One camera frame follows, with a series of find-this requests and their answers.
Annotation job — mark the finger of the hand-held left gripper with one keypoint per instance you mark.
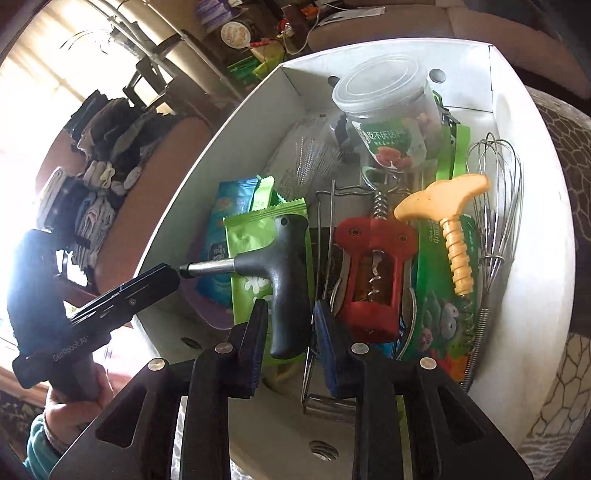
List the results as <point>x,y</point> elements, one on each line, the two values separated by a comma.
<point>134,302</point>
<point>143,277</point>

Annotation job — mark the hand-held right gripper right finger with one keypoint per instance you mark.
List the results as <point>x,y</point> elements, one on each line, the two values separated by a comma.
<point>330,364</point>

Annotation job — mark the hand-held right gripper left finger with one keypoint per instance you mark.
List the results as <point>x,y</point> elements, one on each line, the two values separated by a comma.
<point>256,364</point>

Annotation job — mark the blue wipes packet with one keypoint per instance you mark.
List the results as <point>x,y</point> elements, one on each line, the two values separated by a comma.
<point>220,230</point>

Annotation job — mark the dark green wipes packet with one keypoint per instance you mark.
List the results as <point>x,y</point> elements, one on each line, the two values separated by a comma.
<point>438,323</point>

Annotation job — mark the white cardboard box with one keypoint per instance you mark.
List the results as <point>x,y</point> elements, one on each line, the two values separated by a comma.
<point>526,286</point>

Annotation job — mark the person's left forearm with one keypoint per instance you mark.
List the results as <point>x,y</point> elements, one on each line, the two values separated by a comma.
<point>41,452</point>

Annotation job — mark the person's left hand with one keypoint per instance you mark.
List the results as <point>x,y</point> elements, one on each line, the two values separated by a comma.
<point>62,415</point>

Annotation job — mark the purple plastic item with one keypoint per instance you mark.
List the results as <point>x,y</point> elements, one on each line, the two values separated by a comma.
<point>207,310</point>

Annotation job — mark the round wooden table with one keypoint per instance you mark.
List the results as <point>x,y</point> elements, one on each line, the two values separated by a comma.
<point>152,203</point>

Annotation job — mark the pile of socks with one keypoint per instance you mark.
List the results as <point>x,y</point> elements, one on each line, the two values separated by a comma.
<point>101,184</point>

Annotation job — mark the red corkscrew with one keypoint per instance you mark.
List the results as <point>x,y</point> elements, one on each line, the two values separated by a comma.
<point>364,235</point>

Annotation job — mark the metal whisk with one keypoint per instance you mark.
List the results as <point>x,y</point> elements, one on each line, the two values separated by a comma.
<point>490,272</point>

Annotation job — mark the clear packet of brushes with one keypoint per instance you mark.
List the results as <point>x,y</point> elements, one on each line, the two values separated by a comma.
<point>300,157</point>

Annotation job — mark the yellow plastic screw tool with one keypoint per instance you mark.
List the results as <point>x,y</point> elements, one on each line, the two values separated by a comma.
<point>443,198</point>

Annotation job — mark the green snack bags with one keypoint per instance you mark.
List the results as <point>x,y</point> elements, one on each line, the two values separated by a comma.
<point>249,67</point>

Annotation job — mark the green pouch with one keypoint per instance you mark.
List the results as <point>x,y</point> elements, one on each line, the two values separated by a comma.
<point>458,152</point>

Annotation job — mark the purple box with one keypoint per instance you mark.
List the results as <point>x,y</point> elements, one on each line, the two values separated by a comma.
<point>210,14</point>

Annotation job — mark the clear plastic jar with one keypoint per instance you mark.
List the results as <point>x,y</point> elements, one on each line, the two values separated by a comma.
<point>383,92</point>

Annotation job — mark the grey patterned blanket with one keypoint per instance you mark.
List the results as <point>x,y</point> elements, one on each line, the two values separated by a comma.
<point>568,138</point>

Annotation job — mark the brown sofa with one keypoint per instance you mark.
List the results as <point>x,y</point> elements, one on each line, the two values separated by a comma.
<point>531,41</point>

